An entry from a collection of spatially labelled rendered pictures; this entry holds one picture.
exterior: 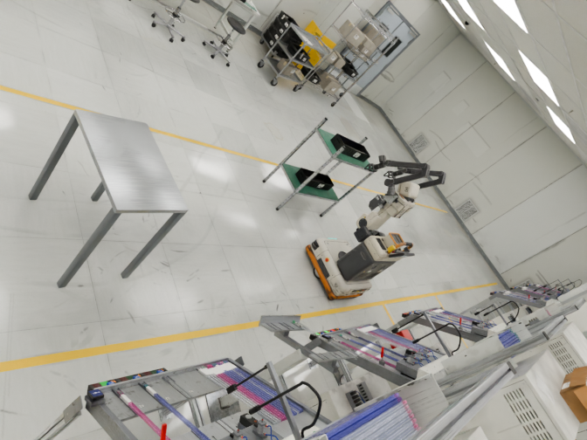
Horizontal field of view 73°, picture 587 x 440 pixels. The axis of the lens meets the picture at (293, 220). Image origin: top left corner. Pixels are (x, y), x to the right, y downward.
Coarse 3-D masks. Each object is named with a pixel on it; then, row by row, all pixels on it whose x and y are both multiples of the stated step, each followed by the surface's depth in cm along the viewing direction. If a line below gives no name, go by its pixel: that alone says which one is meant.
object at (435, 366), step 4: (444, 356) 247; (436, 360) 237; (440, 360) 239; (428, 364) 228; (432, 364) 229; (436, 364) 230; (440, 364) 231; (420, 368) 218; (424, 368) 219; (428, 368) 221; (432, 368) 222; (436, 368) 223; (440, 368) 224; (420, 372) 217; (424, 372) 216; (428, 372) 215; (432, 372) 217; (436, 372) 218; (420, 376) 217
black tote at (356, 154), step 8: (336, 136) 436; (336, 144) 435; (344, 144) 459; (352, 144) 466; (360, 144) 472; (344, 152) 441; (352, 152) 448; (360, 152) 455; (368, 152) 474; (360, 160) 469
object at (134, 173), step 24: (72, 120) 225; (96, 120) 228; (120, 120) 242; (96, 144) 216; (120, 144) 229; (144, 144) 244; (48, 168) 245; (120, 168) 218; (144, 168) 231; (168, 168) 245; (96, 192) 289; (120, 192) 207; (144, 192) 220; (168, 192) 233; (96, 240) 214; (72, 264) 228
